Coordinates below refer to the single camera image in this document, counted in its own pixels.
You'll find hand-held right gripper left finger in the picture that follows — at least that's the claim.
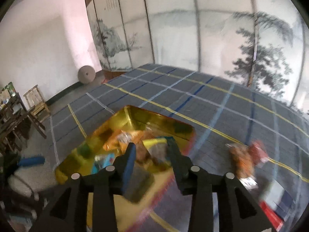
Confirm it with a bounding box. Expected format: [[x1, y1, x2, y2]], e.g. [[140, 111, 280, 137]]
[[34, 142, 137, 232]]

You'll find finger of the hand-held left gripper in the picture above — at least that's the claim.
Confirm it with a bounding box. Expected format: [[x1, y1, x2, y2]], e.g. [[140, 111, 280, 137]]
[[17, 156, 45, 168]]

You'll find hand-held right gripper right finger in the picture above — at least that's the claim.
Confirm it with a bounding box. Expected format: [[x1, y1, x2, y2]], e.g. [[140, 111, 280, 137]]
[[167, 139, 276, 232]]

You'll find dark clear snack packet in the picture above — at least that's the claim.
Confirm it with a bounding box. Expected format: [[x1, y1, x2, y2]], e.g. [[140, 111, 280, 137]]
[[126, 167, 155, 204]]

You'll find blue snack packet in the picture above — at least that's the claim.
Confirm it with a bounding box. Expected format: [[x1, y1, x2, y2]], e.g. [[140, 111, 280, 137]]
[[93, 153, 116, 174]]

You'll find yellow snack packet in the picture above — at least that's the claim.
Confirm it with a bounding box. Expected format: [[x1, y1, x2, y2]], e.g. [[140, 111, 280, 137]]
[[142, 137, 174, 165]]

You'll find orange snack packet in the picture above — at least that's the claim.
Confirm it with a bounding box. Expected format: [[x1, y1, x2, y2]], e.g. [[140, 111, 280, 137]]
[[103, 130, 145, 153]]

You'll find red tin box gold inside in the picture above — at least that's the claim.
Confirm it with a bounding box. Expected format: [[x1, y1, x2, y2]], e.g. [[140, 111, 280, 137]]
[[55, 105, 196, 232]]

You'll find clear packet of orange snacks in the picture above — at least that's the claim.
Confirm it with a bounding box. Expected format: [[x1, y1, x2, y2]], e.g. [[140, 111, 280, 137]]
[[226, 143, 259, 189]]

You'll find cluttered dark wooden table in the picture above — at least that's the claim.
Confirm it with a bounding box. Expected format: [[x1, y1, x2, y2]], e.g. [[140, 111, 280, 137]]
[[0, 82, 47, 155]]

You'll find small light wooden chair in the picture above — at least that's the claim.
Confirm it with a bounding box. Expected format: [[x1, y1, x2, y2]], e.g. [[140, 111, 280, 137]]
[[23, 84, 51, 124]]

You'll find plaid grey tablecloth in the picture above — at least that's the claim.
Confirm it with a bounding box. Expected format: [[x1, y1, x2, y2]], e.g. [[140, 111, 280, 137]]
[[49, 63, 309, 232]]

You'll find small red snack packet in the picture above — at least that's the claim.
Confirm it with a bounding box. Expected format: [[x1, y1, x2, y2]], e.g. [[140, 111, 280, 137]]
[[250, 141, 269, 167]]

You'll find round wicker disc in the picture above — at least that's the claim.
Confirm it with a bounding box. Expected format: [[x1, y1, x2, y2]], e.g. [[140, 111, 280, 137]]
[[78, 65, 96, 84]]

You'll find grey and navy box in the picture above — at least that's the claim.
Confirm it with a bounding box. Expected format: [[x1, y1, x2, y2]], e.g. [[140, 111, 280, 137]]
[[262, 181, 294, 213]]

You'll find flat red packet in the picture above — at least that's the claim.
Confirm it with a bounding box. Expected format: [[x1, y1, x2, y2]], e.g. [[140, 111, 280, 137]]
[[259, 202, 285, 231]]

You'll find painted folding screen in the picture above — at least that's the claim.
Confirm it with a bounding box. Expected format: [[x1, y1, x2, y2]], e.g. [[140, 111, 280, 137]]
[[84, 0, 309, 114]]

